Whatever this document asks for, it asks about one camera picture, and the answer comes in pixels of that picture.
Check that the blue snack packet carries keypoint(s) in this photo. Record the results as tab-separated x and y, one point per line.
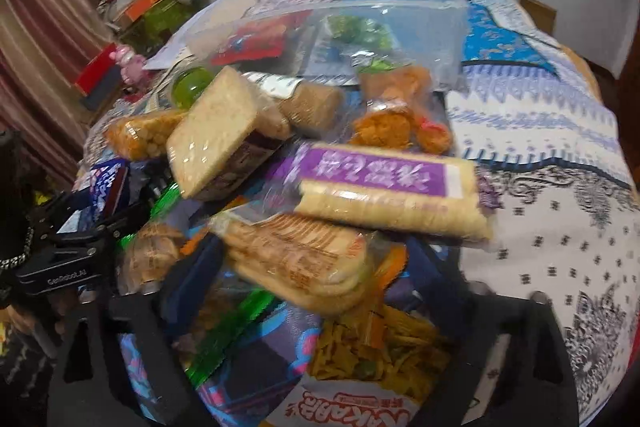
108	187

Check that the round biscuit pack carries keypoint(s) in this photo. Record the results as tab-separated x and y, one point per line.
322	268

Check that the red chip bag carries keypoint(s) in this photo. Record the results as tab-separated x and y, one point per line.
259	39

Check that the green pea snack bag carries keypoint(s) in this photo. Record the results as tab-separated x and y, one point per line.
366	43

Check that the yellow corn puff pack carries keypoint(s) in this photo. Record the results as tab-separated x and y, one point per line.
143	137

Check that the red gift box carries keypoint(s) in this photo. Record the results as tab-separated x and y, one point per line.
99	80

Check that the pink plush toy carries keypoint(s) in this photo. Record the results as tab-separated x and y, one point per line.
131	66

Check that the square rice cracker pack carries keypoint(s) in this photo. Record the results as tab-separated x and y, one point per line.
225	136

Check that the green jelly cup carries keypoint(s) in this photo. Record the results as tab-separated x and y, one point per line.
187	86

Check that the green storage box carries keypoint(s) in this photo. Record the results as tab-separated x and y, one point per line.
155	27

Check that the striped red curtain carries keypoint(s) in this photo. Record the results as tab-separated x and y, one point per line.
45	45

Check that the round oat cake pack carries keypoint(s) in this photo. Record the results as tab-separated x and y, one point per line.
313	107

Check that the mixed strips snack bag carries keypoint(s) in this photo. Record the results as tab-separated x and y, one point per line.
367	371

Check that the orange fried snack pack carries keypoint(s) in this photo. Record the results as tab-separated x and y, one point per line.
396	111

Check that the purple label cracker pack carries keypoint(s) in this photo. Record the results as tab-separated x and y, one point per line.
388	190

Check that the clear plastic storage bin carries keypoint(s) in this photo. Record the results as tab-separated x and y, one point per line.
429	33

